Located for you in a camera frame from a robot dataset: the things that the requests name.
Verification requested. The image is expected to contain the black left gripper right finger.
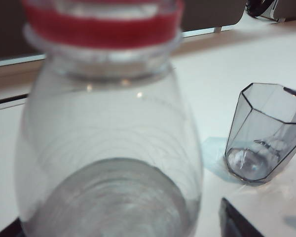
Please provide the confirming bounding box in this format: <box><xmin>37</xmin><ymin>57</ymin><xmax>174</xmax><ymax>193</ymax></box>
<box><xmin>219</xmin><ymin>197</ymin><xmax>262</xmax><ymax>237</ymax></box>

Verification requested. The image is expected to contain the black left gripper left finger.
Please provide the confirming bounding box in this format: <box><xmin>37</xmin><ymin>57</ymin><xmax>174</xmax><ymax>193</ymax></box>
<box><xmin>0</xmin><ymin>212</ymin><xmax>25</xmax><ymax>237</ymax></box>

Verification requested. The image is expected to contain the clear red-label water bottle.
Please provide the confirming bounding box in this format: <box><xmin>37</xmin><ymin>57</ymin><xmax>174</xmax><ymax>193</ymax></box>
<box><xmin>13</xmin><ymin>0</ymin><xmax>205</xmax><ymax>237</ymax></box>

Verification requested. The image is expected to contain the grey transparent octagonal mug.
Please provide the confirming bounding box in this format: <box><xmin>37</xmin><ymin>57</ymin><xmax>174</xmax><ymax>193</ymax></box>
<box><xmin>224</xmin><ymin>82</ymin><xmax>296</xmax><ymax>186</ymax></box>

